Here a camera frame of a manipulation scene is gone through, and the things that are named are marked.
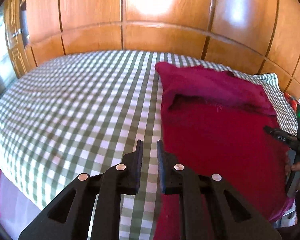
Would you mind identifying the dark red fleece garment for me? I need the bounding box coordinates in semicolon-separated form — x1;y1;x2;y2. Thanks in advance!
154;61;297;240

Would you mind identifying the wooden door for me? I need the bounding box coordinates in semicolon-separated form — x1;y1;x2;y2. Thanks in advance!
4;0;37;78

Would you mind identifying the green checked bed sheet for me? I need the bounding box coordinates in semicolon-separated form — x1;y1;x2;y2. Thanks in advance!
0;50;299;240

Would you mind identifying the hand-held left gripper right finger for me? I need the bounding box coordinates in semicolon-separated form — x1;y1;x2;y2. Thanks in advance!
157;139;282;240

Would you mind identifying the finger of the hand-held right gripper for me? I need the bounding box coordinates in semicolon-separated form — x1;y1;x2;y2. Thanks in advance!
264;126;300;145

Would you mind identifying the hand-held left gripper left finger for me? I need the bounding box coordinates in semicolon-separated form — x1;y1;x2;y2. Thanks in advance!
18;140;143;240

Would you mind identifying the wooden headboard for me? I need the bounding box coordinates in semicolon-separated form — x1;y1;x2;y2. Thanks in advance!
22;0;300;95

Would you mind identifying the multicolour plaid pillow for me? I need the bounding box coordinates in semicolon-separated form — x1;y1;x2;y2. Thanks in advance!
284;92;300;113

